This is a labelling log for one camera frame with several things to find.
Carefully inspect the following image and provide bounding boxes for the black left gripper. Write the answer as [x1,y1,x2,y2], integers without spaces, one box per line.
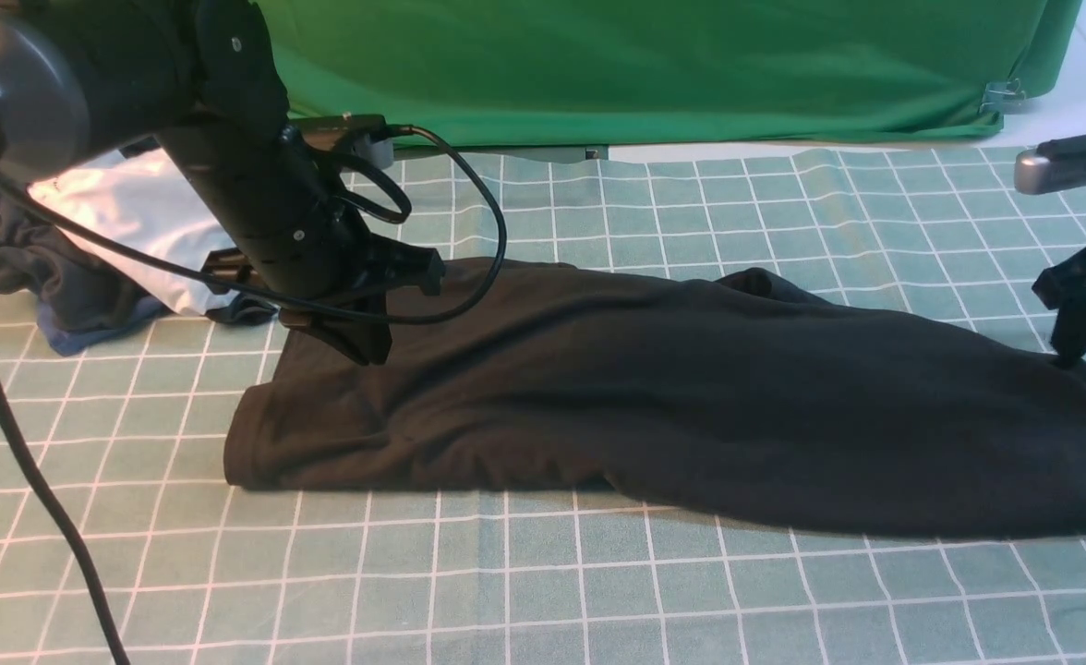
[155,120,445,366]

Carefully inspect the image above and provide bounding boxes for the dark gray long-sleeved shirt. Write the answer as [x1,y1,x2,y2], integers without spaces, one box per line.
[223,261,1086,538]

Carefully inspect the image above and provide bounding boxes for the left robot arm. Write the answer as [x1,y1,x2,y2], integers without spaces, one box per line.
[0,1,443,366]

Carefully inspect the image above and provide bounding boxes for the blue crumpled garment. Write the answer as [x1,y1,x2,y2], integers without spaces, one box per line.
[35,294,278,357]

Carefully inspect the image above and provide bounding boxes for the metal binder clip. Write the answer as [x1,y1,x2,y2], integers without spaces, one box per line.
[978,79,1030,115]

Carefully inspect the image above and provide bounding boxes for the white crumpled garment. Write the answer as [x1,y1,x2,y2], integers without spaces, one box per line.
[28,149,236,316]

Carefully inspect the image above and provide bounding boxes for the green backdrop cloth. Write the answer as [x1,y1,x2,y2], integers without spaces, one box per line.
[260,1,1079,147]

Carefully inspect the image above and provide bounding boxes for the green checkered table mat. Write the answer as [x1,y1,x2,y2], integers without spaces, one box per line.
[0,147,1086,664]

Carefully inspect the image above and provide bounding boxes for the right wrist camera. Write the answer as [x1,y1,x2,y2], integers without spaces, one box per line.
[1013,135,1086,195]

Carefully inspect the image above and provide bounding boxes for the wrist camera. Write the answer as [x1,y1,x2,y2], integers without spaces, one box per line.
[1013,135,1086,195]
[291,114,395,170]

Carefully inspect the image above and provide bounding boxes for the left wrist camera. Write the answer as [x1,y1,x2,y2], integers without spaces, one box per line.
[291,114,395,170]

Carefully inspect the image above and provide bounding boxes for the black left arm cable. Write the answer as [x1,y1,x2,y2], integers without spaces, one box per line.
[0,125,509,665]

